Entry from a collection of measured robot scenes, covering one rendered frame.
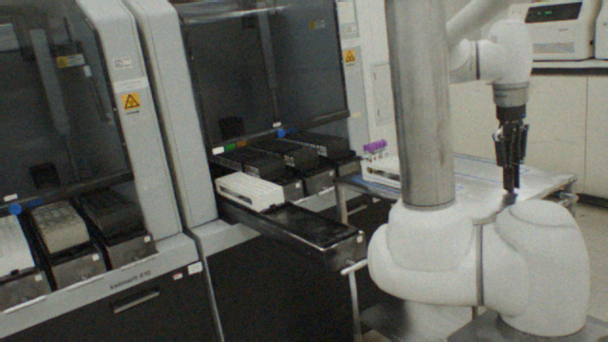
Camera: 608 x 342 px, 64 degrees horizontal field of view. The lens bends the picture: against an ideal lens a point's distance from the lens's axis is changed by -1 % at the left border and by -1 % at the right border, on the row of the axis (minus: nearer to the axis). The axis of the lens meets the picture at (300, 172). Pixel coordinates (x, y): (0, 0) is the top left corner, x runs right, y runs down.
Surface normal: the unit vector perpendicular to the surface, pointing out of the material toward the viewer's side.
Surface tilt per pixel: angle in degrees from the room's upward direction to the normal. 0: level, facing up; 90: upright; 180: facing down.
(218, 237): 90
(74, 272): 90
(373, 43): 90
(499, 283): 87
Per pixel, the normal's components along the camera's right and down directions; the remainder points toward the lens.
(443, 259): -0.22, 0.19
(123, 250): 0.56, 0.17
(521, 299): -0.41, 0.37
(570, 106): -0.81, 0.28
